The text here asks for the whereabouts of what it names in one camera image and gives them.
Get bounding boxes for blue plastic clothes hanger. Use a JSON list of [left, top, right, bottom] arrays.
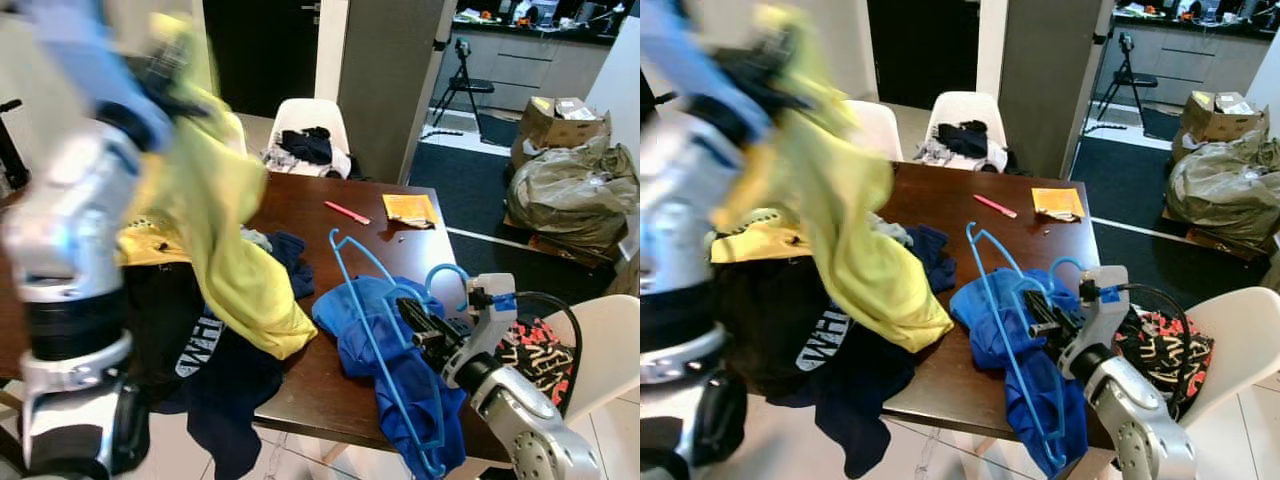
[[965, 222, 1091, 476], [328, 228, 473, 479]]

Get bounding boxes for yellow mesh shirt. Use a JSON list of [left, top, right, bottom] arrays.
[[710, 5, 956, 353], [125, 10, 319, 361]]

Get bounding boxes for plain blue shirt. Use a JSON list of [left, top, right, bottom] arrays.
[[950, 268, 1091, 471], [312, 275, 469, 471]]

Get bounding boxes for white plastic chair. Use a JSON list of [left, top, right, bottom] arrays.
[[265, 97, 353, 183], [918, 90, 1011, 173], [1185, 287, 1280, 421], [845, 98, 906, 166], [555, 293, 641, 446], [215, 108, 249, 156]]

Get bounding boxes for red black patterned garment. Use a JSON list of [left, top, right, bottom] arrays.
[[497, 318, 579, 406], [1115, 308, 1216, 421]]

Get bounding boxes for pink pen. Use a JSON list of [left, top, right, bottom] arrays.
[[972, 193, 1019, 220], [322, 200, 372, 227]]

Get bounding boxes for small dark blue garment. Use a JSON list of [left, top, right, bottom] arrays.
[[262, 230, 317, 301], [900, 223, 959, 296]]

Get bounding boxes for dark brown wooden table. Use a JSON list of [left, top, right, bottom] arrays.
[[640, 160, 1101, 451], [0, 170, 526, 466]]

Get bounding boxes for dark crumpled clothes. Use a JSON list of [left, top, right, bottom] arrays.
[[935, 120, 991, 161], [278, 127, 336, 166]]

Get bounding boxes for folded yellow shirt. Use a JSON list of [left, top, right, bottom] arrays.
[[113, 213, 196, 268], [708, 207, 813, 266]]

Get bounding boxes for olive plastic bag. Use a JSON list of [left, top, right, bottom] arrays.
[[1165, 130, 1280, 251], [505, 135, 641, 259]]

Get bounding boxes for open cardboard box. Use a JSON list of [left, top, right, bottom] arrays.
[[518, 96, 613, 151], [1180, 90, 1266, 141]]

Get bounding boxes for navy garment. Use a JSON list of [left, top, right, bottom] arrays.
[[155, 330, 286, 480], [770, 330, 906, 480]]

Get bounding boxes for grey kitchen cabinet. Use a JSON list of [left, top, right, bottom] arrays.
[[1105, 15, 1276, 96], [430, 20, 626, 101]]

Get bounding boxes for black shirt with white lettering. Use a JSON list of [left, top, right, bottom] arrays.
[[118, 258, 301, 401], [712, 255, 861, 401]]

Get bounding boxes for black folding stool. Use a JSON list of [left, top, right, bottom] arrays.
[[1095, 32, 1161, 126], [430, 38, 496, 129]]

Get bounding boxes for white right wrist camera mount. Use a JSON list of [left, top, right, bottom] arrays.
[[462, 272, 521, 386], [1060, 265, 1131, 376]]

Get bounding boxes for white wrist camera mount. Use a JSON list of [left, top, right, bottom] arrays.
[[640, 0, 746, 136], [20, 0, 176, 151], [1060, 265, 1131, 376], [462, 272, 521, 386]]

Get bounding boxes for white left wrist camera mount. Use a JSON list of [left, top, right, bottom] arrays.
[[640, 0, 746, 136], [20, 0, 176, 151]]

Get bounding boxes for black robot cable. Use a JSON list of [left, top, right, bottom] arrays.
[[1125, 283, 1196, 401], [515, 290, 586, 406]]

